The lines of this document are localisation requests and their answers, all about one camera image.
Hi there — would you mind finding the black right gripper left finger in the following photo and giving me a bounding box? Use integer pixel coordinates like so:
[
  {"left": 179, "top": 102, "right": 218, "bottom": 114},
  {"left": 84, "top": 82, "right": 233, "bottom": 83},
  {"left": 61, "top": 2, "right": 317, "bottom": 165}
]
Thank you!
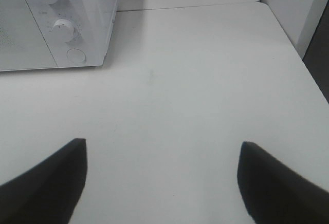
[{"left": 1, "top": 138, "right": 87, "bottom": 223}]

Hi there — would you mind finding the white microwave oven body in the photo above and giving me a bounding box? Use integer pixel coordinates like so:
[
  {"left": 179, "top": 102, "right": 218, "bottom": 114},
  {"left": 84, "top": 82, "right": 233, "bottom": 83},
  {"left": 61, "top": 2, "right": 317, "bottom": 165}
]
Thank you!
[{"left": 0, "top": 0, "right": 119, "bottom": 72}]

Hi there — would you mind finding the round white door button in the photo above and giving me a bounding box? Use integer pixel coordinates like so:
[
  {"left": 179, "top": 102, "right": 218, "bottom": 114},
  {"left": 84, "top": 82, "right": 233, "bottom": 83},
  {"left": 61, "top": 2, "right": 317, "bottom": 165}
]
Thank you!
[{"left": 67, "top": 49, "right": 86, "bottom": 63}]

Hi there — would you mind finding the white timer knob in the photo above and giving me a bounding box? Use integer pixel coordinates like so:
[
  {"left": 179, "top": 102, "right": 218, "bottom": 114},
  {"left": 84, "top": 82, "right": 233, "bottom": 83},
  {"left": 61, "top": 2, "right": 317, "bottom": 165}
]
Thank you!
[{"left": 51, "top": 19, "right": 75, "bottom": 42}]

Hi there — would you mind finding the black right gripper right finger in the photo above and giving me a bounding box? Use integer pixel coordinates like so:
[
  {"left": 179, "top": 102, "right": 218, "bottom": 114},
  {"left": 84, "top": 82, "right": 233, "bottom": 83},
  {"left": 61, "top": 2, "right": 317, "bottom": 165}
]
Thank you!
[{"left": 237, "top": 141, "right": 328, "bottom": 223}]

